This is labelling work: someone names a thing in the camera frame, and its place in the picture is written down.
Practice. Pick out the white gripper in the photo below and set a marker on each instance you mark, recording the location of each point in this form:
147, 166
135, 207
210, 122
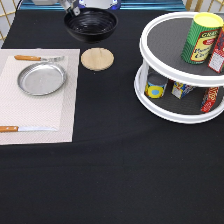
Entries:
70, 6

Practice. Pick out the black ribbed bowl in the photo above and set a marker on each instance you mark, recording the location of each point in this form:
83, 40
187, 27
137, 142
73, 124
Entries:
91, 25

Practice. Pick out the white two-tier lazy Susan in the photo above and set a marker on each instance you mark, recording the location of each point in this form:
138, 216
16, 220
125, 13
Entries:
161, 44

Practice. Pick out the round metal plate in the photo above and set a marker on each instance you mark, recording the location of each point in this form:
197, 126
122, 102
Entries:
41, 78

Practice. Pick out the round wooden coaster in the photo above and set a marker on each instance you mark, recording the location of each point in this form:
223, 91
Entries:
97, 59

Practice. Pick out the yellow blue tin can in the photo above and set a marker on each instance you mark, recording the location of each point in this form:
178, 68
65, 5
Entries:
155, 85

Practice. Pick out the green yellow parmesan can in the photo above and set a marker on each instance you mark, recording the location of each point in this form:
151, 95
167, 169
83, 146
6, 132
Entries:
202, 34

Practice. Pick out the yellow blue small box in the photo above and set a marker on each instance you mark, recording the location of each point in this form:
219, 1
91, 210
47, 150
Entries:
180, 90

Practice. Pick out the red raisins box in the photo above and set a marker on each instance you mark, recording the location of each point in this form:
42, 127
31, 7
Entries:
216, 61

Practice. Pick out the wooden handled fork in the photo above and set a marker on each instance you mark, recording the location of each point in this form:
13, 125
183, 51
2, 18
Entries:
37, 58

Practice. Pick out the wooden handled knife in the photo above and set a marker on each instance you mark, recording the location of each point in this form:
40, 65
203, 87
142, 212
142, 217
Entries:
4, 129

